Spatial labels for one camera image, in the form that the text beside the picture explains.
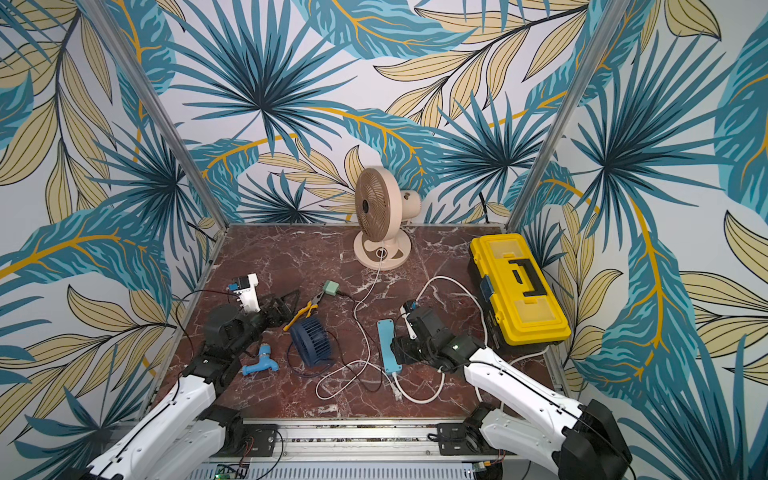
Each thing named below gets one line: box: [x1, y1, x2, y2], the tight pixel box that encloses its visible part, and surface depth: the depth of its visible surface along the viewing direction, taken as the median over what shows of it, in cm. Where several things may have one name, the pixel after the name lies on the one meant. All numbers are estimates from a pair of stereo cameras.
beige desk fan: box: [353, 166, 422, 271], surface depth 97 cm
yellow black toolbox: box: [469, 233, 572, 350], surface depth 84 cm
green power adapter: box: [324, 280, 340, 296], surface depth 102 cm
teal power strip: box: [377, 319, 403, 373], surface depth 91 cm
